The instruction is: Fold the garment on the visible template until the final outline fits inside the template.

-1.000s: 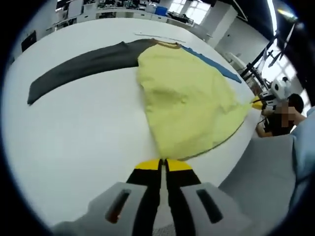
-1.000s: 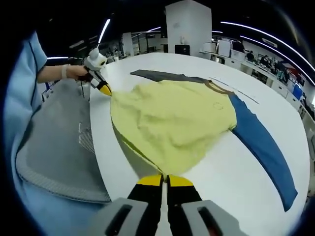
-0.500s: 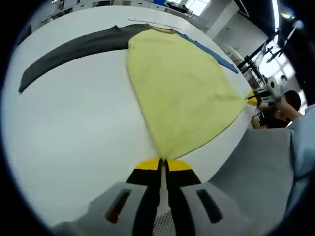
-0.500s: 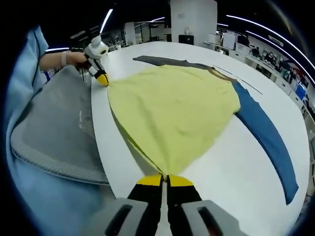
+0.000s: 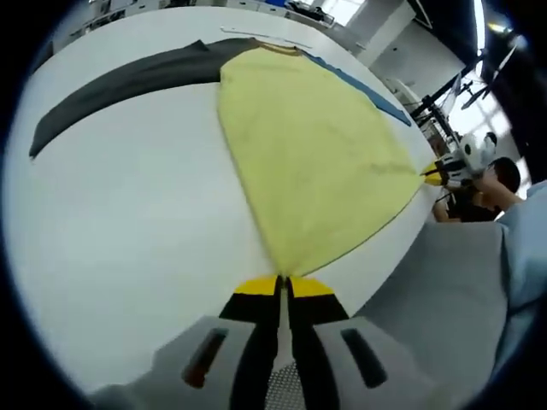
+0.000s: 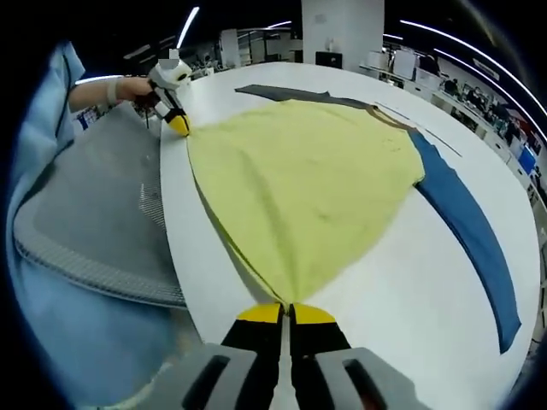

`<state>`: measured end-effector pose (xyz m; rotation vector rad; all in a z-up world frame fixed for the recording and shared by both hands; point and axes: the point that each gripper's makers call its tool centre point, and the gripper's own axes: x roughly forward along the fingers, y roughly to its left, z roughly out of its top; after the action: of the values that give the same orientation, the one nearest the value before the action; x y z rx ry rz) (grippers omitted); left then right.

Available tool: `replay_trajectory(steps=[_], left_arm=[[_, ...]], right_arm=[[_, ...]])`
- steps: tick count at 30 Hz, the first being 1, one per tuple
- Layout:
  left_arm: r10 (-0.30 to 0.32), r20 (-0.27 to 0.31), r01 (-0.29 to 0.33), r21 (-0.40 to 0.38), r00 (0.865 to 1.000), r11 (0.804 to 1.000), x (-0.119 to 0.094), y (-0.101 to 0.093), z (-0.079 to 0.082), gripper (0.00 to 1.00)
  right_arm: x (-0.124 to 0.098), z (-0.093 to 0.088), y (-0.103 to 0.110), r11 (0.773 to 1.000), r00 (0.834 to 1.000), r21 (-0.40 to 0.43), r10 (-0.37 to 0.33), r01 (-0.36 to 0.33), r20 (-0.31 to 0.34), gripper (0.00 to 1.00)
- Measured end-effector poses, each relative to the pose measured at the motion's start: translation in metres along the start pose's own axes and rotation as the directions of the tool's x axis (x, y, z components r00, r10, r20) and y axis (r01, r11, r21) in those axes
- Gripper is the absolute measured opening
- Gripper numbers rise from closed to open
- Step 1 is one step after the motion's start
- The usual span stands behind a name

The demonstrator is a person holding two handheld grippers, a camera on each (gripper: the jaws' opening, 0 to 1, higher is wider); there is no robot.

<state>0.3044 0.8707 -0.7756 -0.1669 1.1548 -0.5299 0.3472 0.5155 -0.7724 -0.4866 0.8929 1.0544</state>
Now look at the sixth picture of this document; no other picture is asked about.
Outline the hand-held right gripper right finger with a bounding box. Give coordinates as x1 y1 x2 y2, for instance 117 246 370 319
290 302 428 410

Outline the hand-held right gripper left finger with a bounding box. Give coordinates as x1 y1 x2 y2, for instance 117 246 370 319
147 302 284 410

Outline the yellow garment with coloured sleeves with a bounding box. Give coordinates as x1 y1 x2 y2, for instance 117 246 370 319
186 83 523 355

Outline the white template board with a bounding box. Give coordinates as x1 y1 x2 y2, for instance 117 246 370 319
374 101 463 157

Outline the person's left hand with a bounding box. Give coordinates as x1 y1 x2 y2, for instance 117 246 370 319
115 79 153 103

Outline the ceiling light strip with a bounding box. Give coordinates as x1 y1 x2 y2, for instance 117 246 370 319
74 75 126 85
398 18 547 117
174 5 202 50

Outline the grey mesh office chair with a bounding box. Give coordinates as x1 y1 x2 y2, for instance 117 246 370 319
12 102 189 309

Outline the black box-shaped appliance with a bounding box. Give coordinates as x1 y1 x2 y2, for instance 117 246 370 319
315 50 344 70

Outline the person in blue coat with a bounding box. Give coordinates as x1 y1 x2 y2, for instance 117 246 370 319
6 40 202 407

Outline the row of white cabinets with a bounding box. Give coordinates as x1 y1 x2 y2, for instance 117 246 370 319
361 63 544 202

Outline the blue storage bin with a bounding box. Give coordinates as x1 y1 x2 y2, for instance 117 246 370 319
519 144 538 177

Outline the thin black neck cable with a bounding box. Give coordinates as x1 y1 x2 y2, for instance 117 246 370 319
62 53 73 144

